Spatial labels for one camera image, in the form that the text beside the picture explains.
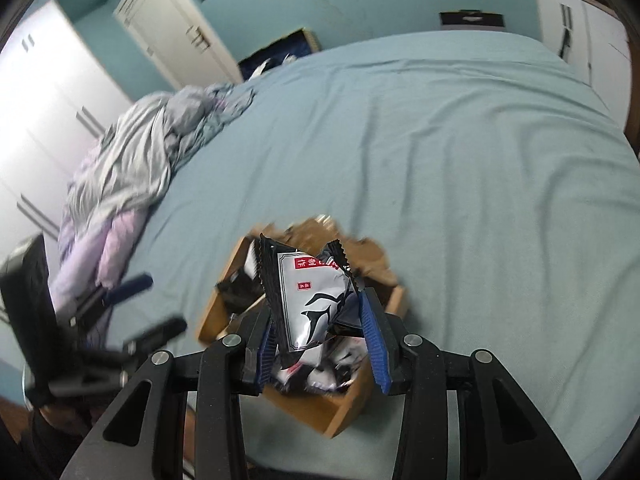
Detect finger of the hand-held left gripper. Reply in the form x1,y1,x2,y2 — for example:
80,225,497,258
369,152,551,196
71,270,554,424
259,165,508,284
67,272,154,329
122,316,188,359

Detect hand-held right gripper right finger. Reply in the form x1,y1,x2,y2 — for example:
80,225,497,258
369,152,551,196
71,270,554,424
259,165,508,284
356,287,583,480

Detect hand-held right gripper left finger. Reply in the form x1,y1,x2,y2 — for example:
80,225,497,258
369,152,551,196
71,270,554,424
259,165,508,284
59,307,275,480

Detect pile of silver black packets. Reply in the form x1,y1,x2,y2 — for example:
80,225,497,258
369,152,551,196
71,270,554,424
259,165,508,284
216,255,375,396

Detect silver black snack packet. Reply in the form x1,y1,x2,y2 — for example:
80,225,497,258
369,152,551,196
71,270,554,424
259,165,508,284
257,232,368,368

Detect brown cardboard box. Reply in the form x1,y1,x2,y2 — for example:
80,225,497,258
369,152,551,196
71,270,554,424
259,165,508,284
195,215,407,438

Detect crumpled grey lilac blanket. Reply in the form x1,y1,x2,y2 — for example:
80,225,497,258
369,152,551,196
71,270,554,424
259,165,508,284
50,82,258,311

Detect bed with teal sheet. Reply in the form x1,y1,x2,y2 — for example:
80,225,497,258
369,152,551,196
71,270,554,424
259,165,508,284
100,30,640,480

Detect white wardrobe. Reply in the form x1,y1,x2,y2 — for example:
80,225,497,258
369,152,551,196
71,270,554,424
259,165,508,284
0,0,133,261

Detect white door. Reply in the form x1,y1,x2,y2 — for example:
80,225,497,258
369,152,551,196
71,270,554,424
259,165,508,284
114,0,244,91

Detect dark blue storage bin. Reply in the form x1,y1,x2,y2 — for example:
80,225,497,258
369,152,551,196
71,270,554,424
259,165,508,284
237,27,321,82

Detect black bag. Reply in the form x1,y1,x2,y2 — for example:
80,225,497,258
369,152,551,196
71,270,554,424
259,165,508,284
439,10,506,32

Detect white cabinet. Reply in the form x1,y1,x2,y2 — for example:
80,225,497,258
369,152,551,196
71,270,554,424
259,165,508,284
531,0,637,133

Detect metal door handle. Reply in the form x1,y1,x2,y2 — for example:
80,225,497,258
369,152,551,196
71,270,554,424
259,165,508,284
186,26,212,52

